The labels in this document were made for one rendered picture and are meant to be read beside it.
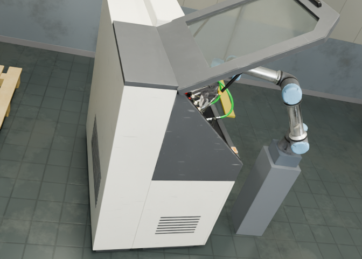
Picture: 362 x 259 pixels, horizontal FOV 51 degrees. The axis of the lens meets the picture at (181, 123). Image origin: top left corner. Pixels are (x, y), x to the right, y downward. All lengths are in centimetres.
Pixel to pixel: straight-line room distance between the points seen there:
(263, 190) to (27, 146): 210
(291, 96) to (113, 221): 141
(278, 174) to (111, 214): 123
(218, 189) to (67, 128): 185
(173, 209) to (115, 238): 47
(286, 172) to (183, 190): 83
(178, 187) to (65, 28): 304
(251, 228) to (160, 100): 171
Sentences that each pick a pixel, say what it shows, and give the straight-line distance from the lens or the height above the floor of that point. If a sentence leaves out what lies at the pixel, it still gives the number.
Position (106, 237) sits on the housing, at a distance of 281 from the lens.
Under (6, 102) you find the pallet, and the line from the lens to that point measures 402.
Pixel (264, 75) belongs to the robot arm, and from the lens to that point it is 254.
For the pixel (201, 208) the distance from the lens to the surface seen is 274.
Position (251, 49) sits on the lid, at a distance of 214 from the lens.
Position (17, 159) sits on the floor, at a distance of 359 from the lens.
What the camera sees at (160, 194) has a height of 66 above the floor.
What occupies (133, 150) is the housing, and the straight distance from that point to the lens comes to 220.
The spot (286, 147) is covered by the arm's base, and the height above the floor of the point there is 94.
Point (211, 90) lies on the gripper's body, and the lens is 248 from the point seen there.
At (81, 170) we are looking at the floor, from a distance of 350.
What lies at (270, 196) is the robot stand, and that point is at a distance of 311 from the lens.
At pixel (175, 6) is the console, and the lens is 285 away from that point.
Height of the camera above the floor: 250
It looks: 36 degrees down
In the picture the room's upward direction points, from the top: 18 degrees clockwise
